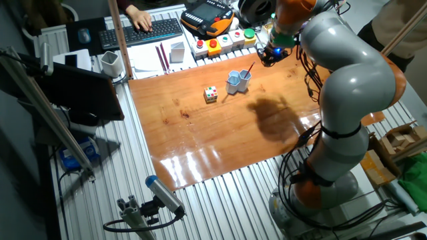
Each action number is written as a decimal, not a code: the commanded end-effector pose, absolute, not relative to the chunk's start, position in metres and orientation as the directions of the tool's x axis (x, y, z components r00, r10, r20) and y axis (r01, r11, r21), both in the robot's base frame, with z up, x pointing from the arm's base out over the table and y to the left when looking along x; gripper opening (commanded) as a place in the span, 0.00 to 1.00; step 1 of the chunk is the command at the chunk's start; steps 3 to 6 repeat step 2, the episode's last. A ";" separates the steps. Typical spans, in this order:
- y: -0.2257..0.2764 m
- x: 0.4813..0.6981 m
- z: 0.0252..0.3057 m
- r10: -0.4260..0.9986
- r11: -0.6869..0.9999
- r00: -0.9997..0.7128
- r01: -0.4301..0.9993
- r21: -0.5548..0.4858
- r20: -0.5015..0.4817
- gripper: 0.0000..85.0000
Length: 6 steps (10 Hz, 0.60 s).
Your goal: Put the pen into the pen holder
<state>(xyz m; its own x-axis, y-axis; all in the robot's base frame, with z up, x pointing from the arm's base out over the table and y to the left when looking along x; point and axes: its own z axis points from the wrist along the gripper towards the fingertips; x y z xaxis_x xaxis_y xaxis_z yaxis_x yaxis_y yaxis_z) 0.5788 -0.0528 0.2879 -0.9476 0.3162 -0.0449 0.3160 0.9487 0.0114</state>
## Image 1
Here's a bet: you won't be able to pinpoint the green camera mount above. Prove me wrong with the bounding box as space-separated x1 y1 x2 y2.
268 13 298 49

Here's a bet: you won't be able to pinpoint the brown cardboard box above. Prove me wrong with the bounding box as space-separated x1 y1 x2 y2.
359 131 402 187

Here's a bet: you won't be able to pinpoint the white box red mushroom button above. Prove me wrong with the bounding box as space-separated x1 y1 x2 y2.
191 39 209 58

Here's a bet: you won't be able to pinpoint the white rounded cup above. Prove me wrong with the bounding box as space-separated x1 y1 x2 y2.
100 50 125 79

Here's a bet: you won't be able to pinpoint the black mouse pad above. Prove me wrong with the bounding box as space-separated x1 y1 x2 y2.
65 17 108 57

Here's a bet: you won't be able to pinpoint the white square cup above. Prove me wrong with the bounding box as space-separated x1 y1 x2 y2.
169 41 186 63

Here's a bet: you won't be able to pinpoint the gold tissue box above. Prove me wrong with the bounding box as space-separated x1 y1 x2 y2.
261 21 275 37

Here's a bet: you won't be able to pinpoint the black filament spool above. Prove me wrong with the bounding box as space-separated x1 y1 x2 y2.
237 0 278 24

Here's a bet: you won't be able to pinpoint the dark red sleeved forearm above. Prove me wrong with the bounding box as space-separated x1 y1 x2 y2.
115 0 135 11

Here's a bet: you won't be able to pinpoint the silver cylinder camera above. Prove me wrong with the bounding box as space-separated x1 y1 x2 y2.
39 41 55 77

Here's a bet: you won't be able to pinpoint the black keyboard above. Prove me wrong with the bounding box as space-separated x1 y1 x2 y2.
98 17 184 51

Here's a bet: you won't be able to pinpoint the person in beige sweater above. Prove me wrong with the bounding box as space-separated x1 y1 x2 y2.
356 0 427 73

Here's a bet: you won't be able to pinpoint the yellow box green mushroom button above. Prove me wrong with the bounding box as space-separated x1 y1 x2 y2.
242 27 258 48

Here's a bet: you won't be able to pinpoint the wooden post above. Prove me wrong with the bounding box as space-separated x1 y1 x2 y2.
107 0 135 80
380 2 427 57

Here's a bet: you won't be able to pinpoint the white paper sheets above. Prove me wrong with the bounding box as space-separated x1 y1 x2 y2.
127 43 198 81

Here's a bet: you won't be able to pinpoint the red pencil pink eraser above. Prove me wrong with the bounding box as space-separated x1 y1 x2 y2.
154 45 167 75
159 42 171 73
243 61 256 80

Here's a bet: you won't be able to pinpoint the person's bare hand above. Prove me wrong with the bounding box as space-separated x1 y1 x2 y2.
125 4 153 33

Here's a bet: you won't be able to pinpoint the blue hexagonal pen holder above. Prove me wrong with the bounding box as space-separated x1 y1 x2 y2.
225 69 253 95

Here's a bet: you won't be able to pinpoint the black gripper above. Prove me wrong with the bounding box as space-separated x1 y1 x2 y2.
257 45 292 67

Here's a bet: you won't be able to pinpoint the black orange teach pendant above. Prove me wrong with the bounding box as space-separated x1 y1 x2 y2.
180 0 236 38

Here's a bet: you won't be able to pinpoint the white box green button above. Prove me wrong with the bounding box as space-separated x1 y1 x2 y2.
216 33 234 55

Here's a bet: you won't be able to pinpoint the white box small red button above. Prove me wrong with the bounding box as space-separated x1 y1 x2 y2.
228 29 246 51

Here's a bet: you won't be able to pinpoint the aluminium profile stand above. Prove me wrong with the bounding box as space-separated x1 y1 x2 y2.
116 194 157 240

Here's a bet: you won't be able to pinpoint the white roll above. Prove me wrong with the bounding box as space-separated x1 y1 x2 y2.
384 179 420 215

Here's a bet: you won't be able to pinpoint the silver camera blue cap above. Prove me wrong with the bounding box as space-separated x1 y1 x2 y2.
145 174 187 217

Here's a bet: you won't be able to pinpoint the grey computer mouse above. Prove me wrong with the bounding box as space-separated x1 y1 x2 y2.
77 27 92 45

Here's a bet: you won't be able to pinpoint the white rubik's cube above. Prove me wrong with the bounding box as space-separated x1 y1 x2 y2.
203 85 219 104

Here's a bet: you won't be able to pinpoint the black monitor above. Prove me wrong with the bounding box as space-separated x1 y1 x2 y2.
18 53 125 122

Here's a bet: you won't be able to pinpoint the white foam sheet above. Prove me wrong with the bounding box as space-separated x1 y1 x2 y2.
346 163 388 217

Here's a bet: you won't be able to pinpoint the slanted aluminium beam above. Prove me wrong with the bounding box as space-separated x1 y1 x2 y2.
0 46 97 181

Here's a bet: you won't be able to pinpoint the cardboard box wooden blocks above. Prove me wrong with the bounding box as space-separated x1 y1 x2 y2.
380 121 427 159

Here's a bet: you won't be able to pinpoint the green cloth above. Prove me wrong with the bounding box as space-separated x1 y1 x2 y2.
398 161 427 213

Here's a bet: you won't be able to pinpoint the blue wipes pack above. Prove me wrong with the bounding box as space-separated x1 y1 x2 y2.
59 135 101 172

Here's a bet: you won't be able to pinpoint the black camera cable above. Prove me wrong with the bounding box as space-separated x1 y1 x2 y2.
102 213 185 233

